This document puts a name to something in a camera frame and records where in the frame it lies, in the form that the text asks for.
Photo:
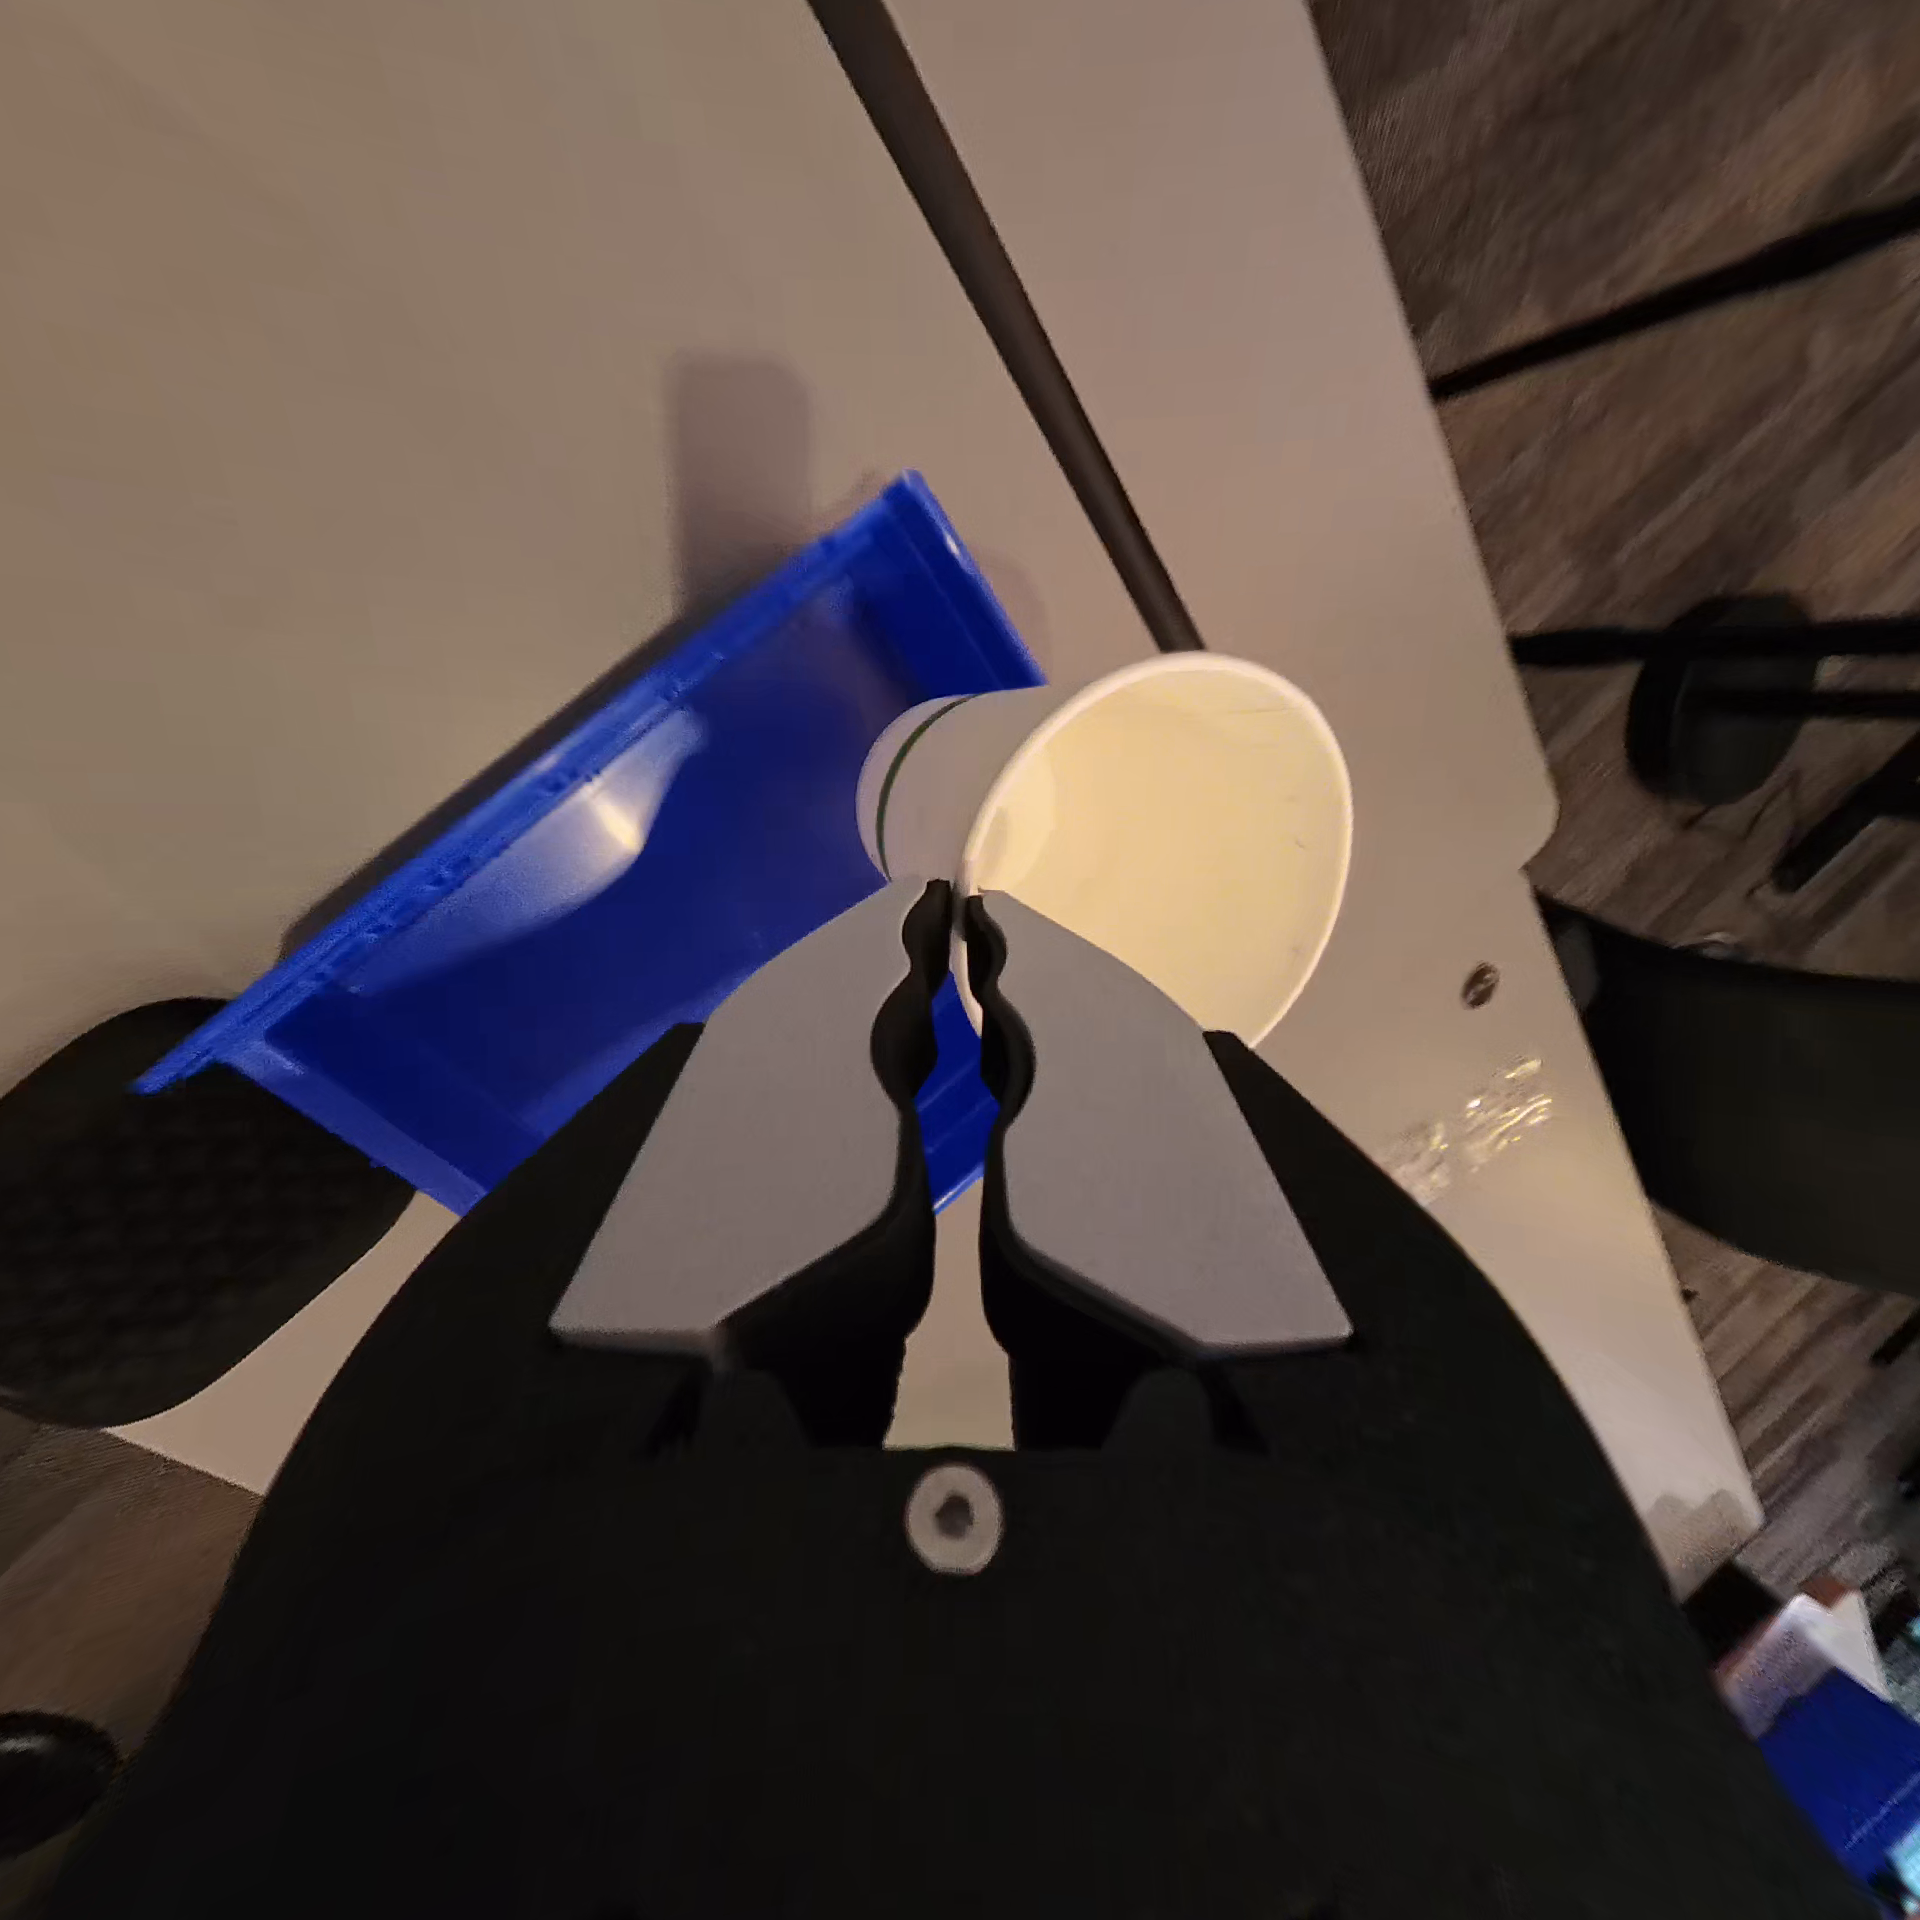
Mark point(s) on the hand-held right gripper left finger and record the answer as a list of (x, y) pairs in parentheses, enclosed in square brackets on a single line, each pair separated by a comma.
[(751, 1171)]

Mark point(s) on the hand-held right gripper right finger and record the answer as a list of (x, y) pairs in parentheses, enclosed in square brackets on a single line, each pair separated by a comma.
[(1155, 1171)]

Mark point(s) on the white paper cup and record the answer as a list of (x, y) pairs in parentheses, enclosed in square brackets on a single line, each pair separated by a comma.
[(1170, 841)]

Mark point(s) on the blue plastic bin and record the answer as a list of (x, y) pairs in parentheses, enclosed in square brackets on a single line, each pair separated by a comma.
[(539, 901)]

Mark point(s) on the black textured pad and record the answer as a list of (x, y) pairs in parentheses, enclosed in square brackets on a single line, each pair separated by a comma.
[(151, 1200)]

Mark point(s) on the black office chair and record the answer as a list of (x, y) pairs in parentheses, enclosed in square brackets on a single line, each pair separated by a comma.
[(1771, 1112)]

